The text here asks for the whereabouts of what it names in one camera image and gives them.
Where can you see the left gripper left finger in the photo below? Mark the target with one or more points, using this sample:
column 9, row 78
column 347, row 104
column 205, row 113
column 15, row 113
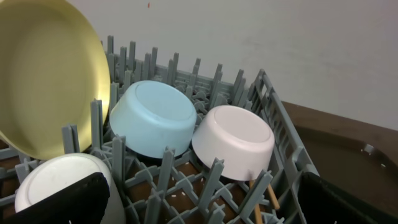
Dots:
column 84, row 201

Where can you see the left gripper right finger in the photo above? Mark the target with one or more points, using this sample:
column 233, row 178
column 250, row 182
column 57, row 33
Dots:
column 323, row 202

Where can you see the white cup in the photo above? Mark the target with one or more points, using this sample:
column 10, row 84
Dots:
column 60, row 172

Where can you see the wooden chopstick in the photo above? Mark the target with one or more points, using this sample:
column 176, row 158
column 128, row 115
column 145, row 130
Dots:
column 273, row 197
column 257, row 210

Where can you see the pink white bowl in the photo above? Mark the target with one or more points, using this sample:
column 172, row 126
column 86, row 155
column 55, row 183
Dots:
column 238, row 137

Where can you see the light blue bowl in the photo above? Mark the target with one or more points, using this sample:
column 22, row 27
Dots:
column 153, row 116

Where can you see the yellow round plate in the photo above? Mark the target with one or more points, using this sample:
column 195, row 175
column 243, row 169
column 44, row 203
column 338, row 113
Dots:
column 52, row 67

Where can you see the dark brown serving tray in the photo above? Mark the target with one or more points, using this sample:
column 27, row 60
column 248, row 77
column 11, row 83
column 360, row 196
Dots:
column 359, row 158

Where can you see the grey plastic dish rack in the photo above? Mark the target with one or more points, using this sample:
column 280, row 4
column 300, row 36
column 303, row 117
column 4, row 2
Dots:
column 184, row 191

